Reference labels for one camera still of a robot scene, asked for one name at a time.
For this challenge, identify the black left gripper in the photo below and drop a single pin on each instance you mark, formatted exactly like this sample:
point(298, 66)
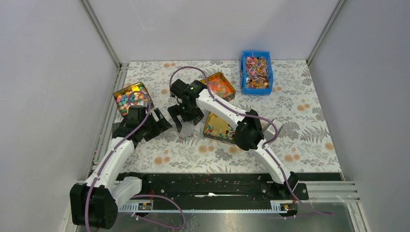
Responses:
point(160, 126)

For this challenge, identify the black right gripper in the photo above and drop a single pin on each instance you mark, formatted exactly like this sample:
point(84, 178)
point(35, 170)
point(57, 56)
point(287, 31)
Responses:
point(199, 116)

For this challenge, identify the metal scoop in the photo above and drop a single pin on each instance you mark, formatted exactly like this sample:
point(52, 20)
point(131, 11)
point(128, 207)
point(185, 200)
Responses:
point(270, 132)

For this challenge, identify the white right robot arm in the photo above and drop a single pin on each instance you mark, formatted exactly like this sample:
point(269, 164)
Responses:
point(249, 135)

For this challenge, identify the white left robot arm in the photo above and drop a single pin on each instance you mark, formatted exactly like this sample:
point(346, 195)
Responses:
point(96, 202)

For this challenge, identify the green tin with star candies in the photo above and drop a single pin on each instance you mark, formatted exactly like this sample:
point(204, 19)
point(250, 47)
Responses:
point(136, 94)

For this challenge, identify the green tin with gummy candies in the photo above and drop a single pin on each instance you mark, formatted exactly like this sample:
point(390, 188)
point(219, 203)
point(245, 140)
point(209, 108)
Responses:
point(220, 85)

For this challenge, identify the floral tablecloth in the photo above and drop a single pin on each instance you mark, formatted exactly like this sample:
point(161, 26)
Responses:
point(304, 144)

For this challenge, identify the blue plastic bin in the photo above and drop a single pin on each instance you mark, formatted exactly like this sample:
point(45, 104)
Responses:
point(257, 73)

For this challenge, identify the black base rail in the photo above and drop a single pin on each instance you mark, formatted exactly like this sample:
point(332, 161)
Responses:
point(178, 187)

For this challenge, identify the grey slotted cable duct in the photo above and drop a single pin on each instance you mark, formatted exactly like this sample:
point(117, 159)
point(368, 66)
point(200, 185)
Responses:
point(206, 206)

